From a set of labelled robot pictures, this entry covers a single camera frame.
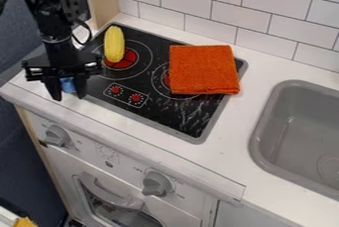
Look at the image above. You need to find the toy sink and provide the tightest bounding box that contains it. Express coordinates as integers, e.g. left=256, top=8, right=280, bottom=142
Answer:
left=247, top=79, right=339, bottom=202

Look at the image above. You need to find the orange cloth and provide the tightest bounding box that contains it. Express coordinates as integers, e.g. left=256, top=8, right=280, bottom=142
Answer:
left=168, top=44, right=242, bottom=96

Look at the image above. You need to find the toy stove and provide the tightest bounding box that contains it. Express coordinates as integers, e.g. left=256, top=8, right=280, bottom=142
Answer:
left=75, top=22, right=250, bottom=146

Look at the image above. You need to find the yellow toy corn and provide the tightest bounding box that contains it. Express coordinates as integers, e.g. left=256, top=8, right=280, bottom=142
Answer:
left=103, top=25, right=128, bottom=64

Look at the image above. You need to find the blue spoon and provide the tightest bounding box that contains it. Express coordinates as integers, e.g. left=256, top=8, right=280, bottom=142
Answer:
left=59, top=76, right=78, bottom=94

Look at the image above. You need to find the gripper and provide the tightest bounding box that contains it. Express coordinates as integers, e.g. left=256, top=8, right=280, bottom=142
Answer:
left=20, top=36, right=104, bottom=102

